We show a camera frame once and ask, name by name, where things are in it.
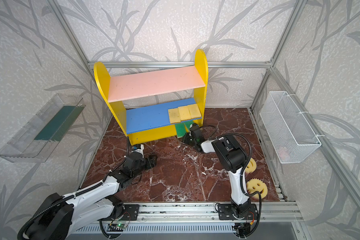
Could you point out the aluminium frame profiles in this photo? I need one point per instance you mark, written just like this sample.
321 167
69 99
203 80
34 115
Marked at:
349 181

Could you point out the clear plastic wall bin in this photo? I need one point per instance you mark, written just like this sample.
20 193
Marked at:
35 142

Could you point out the yellow smiley face sponge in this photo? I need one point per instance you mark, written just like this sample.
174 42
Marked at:
256 185

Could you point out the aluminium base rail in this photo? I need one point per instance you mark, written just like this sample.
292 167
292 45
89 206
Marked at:
183 218

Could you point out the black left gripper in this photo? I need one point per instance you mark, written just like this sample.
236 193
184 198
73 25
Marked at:
149 161

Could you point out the yellow pink blue wooden shelf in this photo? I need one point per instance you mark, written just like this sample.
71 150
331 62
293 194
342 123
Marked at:
150 123

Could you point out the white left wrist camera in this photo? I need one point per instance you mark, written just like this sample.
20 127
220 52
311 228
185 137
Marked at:
138 148

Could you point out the white wire mesh basket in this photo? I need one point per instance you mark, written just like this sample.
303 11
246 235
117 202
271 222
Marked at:
291 135

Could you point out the green scouring pad in bin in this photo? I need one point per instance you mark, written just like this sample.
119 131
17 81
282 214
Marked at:
58 126

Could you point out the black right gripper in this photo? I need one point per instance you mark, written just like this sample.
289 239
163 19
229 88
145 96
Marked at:
193 137

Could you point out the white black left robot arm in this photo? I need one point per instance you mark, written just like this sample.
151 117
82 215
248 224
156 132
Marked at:
59 216

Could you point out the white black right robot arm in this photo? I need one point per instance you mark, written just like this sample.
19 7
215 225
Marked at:
234 152

